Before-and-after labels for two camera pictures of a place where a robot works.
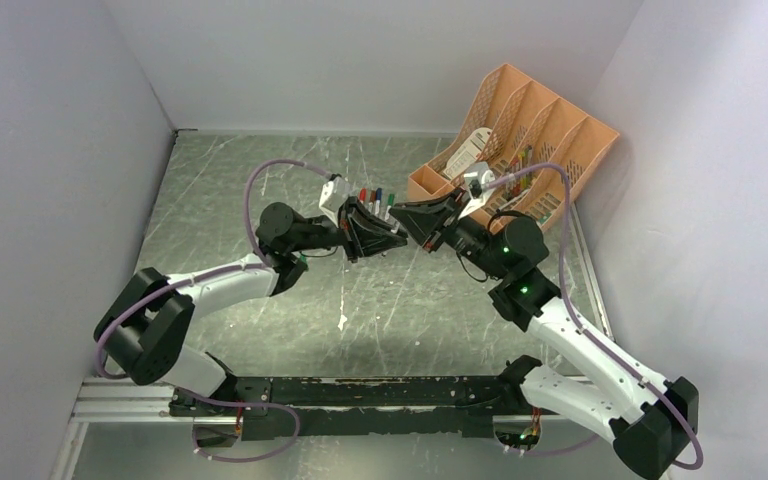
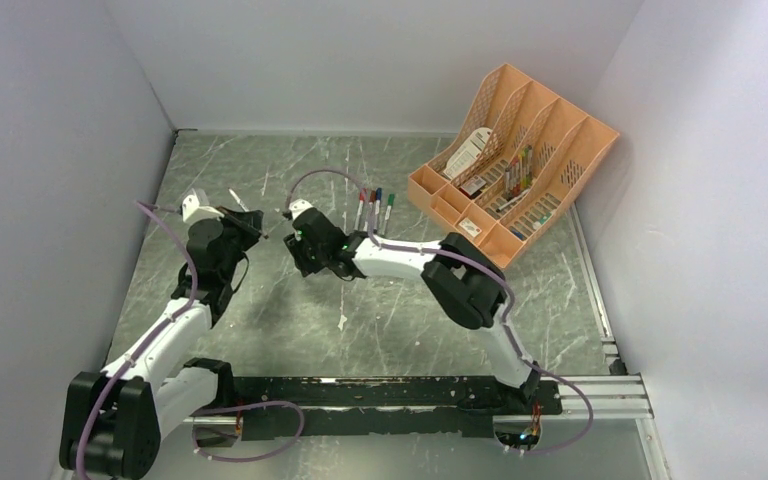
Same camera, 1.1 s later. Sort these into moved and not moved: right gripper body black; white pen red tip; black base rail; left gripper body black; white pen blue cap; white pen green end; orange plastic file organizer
Moved: right gripper body black; white pen red tip; left gripper body black
Not moved: black base rail; white pen blue cap; orange plastic file organizer; white pen green end
